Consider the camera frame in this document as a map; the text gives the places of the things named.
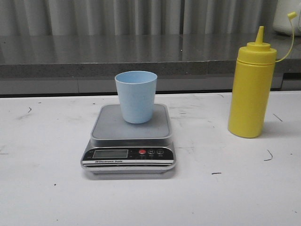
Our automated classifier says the yellow squeeze bottle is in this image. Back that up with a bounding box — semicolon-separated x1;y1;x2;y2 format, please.
227;12;297;138

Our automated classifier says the white appliance in background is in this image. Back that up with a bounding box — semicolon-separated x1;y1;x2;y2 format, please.
273;0;301;36

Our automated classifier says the light blue plastic cup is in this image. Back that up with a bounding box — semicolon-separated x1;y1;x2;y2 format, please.
115;71;157;124

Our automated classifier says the silver digital kitchen scale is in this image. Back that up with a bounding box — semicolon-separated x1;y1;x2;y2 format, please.
81;104;176;174

